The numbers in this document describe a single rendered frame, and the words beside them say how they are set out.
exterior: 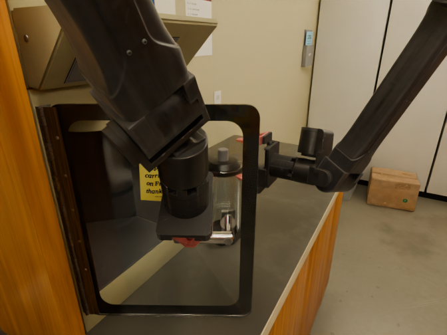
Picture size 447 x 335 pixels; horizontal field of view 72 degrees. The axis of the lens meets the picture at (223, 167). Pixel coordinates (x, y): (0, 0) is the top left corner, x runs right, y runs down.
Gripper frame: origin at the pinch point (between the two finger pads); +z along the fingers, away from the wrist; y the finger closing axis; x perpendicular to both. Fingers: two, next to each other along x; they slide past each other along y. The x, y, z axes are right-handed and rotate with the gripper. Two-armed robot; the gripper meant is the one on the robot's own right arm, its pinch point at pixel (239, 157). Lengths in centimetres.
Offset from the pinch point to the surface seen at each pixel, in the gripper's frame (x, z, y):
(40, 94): 39.4, 11.9, 20.9
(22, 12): 41, 9, 31
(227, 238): 32.3, -14.7, 1.1
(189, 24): 18.1, 0.6, 30.2
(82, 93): 32.7, 11.9, 20.0
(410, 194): -234, -55, -104
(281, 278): 7.6, -15.7, -25.7
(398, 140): -269, -37, -66
